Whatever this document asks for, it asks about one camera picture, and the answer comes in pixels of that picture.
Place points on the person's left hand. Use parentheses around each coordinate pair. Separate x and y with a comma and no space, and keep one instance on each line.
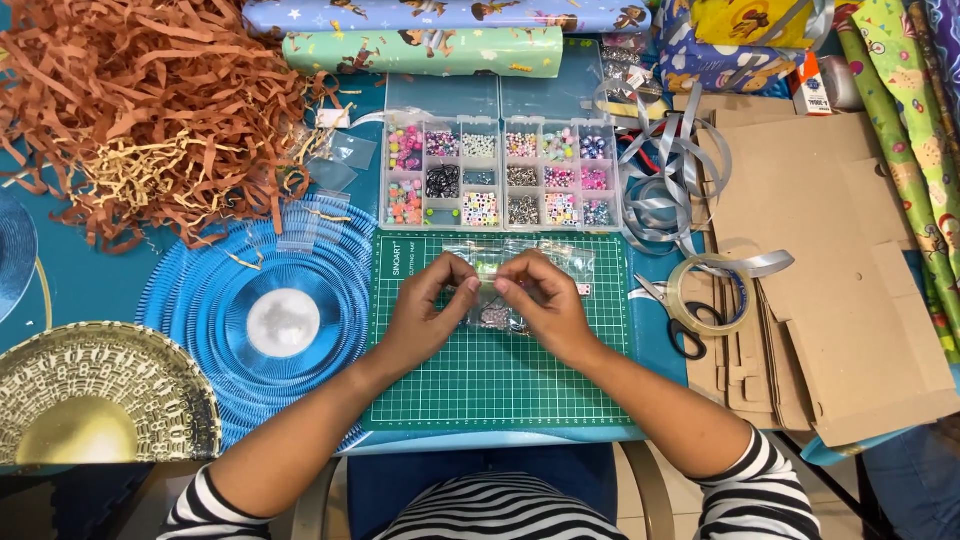
(420,319)

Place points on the person's right hand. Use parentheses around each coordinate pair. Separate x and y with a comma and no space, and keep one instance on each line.
(551,319)

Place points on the clear zip bag with beads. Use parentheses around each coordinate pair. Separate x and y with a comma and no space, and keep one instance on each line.
(487,315)

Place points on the clear zip bag with dice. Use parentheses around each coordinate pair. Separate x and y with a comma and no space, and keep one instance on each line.
(574,262)

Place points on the green cutting mat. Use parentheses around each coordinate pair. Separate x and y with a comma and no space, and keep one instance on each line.
(495,390)

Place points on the clear adhesive tape roll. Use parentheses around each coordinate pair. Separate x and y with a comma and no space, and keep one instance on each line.
(675,300)

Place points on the pile of small zip bags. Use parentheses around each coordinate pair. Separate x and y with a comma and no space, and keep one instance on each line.
(311,221)

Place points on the clear bead organizer box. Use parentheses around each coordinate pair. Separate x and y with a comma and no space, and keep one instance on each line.
(499,180)

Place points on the empty small clear zip bag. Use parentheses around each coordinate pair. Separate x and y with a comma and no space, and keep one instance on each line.
(354,148)
(330,174)

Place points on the black white striped shirt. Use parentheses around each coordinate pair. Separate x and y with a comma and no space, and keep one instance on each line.
(499,510)

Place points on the stack of blue foil plates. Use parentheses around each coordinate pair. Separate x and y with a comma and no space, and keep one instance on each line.
(217,315)

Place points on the silver ribbon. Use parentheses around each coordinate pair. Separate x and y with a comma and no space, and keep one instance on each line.
(675,150)

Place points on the clear bags of silver charms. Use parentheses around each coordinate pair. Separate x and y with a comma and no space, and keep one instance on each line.
(626,67)

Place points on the mint printed wrapping paper roll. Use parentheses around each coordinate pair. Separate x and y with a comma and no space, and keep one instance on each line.
(420,52)

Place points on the stack of flat cardboard boxes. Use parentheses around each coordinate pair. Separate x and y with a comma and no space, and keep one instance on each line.
(825,262)

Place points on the lilac printed wrapping paper roll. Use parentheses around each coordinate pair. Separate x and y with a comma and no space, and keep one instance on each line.
(450,13)

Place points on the blue and yellow wrapped gift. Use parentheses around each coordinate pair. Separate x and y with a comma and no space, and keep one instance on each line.
(720,52)

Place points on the gold foil paper plate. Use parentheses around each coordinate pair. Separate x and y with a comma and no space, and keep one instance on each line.
(97,397)

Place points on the teal table cover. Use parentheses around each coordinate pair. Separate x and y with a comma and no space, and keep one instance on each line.
(82,289)

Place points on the small orange white carton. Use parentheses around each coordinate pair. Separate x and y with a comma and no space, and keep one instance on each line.
(808,90)

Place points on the heap of brown paper shreds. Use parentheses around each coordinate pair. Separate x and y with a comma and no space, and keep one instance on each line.
(142,112)

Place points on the green printed wrapping paper rolls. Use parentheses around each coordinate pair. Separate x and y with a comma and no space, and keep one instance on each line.
(900,112)

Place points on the blue foil paper plate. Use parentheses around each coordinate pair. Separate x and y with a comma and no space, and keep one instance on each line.
(13,255)

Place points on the dark purple wrapping paper roll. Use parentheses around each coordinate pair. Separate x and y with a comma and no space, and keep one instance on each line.
(941,37)

